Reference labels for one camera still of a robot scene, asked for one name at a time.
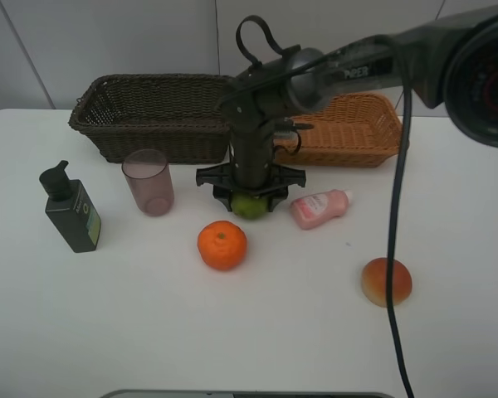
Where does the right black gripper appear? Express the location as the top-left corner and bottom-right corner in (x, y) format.
(196, 119), (306, 212)

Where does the green lime fruit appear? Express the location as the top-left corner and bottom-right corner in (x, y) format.
(231, 192), (268, 220)

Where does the orange tangerine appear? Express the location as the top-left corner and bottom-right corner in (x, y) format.
(197, 221), (247, 271)

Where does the pink lotion bottle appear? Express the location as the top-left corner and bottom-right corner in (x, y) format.
(290, 190), (353, 230)

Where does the translucent purple plastic cup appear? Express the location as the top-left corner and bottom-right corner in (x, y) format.
(121, 149), (174, 216)

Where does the red yellow peach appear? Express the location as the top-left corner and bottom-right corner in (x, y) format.
(361, 258), (413, 308)

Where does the dark green pump bottle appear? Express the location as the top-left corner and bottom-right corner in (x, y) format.
(39, 160), (101, 253)

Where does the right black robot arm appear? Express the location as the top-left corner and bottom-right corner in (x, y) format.
(196, 4), (498, 210)

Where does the dark brown wicker basket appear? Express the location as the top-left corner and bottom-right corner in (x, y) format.
(69, 74), (230, 164)

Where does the light orange wicker basket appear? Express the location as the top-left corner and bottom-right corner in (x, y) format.
(275, 93), (402, 168)

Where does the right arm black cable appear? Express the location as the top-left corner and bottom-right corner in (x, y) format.
(234, 15), (416, 398)

